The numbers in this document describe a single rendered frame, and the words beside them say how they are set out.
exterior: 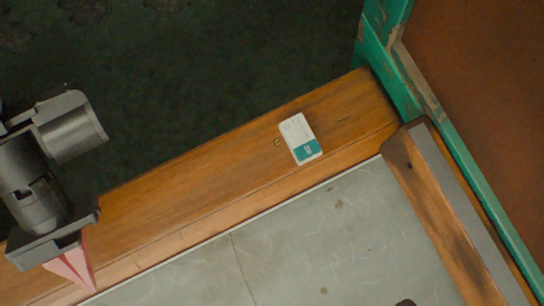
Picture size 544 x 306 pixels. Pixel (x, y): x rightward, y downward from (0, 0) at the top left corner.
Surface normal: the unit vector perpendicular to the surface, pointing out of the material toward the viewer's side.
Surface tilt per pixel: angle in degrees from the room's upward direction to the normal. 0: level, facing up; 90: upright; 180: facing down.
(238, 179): 0
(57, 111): 42
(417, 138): 0
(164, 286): 0
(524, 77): 90
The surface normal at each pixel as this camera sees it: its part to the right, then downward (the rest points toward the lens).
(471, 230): -0.04, -0.26
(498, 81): -0.89, 0.44
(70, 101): 0.36, 0.34
